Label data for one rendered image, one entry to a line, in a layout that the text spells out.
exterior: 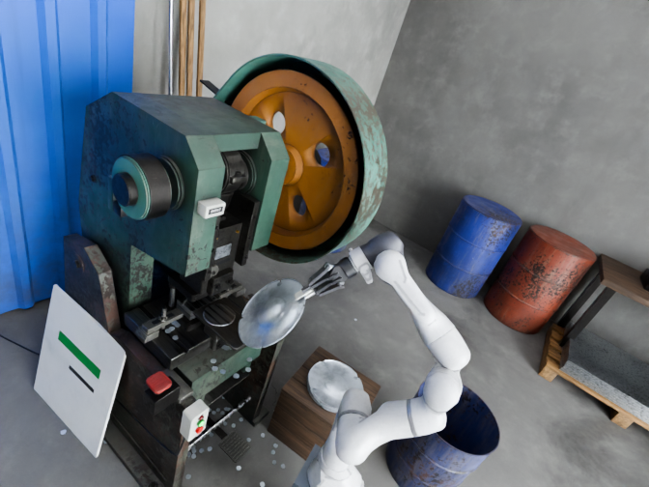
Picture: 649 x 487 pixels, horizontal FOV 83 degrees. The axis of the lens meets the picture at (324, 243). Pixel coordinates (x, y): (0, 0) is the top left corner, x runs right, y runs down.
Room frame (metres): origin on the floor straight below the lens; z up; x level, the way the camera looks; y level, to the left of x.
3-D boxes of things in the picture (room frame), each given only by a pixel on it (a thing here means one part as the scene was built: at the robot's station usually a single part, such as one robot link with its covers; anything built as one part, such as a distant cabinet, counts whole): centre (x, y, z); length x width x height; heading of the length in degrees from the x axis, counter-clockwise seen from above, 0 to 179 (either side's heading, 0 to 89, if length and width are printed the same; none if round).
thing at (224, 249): (1.13, 0.38, 1.04); 0.17 x 0.15 x 0.30; 64
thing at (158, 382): (0.75, 0.36, 0.72); 0.07 x 0.06 x 0.08; 64
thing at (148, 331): (1.00, 0.49, 0.76); 0.17 x 0.06 x 0.10; 154
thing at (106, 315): (0.97, 0.66, 0.45); 0.92 x 0.12 x 0.90; 64
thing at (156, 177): (0.93, 0.54, 1.31); 0.22 x 0.12 x 0.22; 64
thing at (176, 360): (1.15, 0.42, 0.68); 0.45 x 0.30 x 0.06; 154
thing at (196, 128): (1.21, 0.55, 0.83); 0.79 x 0.43 x 1.34; 64
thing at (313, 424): (1.31, -0.28, 0.18); 0.40 x 0.38 x 0.35; 70
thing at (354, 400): (0.85, -0.29, 0.71); 0.18 x 0.11 x 0.25; 0
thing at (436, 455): (1.30, -0.89, 0.24); 0.42 x 0.42 x 0.48
